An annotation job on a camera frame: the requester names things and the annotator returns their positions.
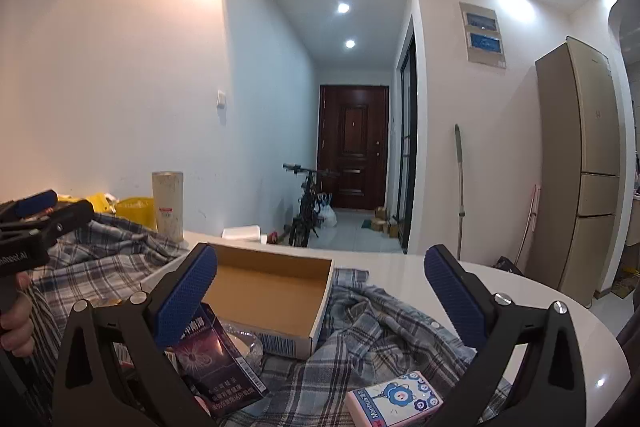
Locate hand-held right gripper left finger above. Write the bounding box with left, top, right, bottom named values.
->
left=52, top=243, right=218, bottom=427

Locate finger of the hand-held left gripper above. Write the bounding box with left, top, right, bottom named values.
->
left=0, top=199, right=95, bottom=254
left=0, top=189, right=59, bottom=228

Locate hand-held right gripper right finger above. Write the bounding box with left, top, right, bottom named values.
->
left=424, top=244, right=586, bottom=427

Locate purple cigarette pack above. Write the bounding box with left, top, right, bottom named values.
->
left=165, top=302, right=268, bottom=418

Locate pink cartoon small box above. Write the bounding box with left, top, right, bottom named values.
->
left=344, top=371, right=444, bottom=427

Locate person's left hand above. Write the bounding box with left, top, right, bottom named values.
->
left=0, top=273, right=36, bottom=359

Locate yellow plastic bag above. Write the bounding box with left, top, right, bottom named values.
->
left=57, top=192, right=118, bottom=214

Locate blue plaid shirt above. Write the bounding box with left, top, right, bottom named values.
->
left=15, top=212, right=511, bottom=427

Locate yellow round container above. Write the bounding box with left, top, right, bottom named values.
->
left=115, top=197, right=157, bottom=230

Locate clear glass ashtray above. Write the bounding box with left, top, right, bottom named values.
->
left=220, top=319, right=266, bottom=368

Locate white foam box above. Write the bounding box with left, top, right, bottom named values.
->
left=221, top=224, right=268, bottom=245

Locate red cigarette pack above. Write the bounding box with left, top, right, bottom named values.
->
left=111, top=341, right=136, bottom=370

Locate beige cylindrical canister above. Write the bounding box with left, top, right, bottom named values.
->
left=152, top=171, right=186, bottom=243

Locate pink broom stick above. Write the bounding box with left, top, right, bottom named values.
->
left=515, top=184, right=541, bottom=268

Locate black bicycle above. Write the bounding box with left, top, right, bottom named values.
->
left=282, top=163, right=341, bottom=248

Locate white plastic bag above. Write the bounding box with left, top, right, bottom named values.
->
left=316, top=193, right=338, bottom=228

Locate black framed glass door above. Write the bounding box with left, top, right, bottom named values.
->
left=395, top=19, right=418, bottom=248

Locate beige refrigerator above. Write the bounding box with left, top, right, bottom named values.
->
left=527, top=36, right=626, bottom=308

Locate dark red entrance door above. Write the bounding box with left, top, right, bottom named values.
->
left=317, top=84, right=390, bottom=210

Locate grey electrical panel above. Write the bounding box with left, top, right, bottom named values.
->
left=459, top=2, right=508, bottom=68

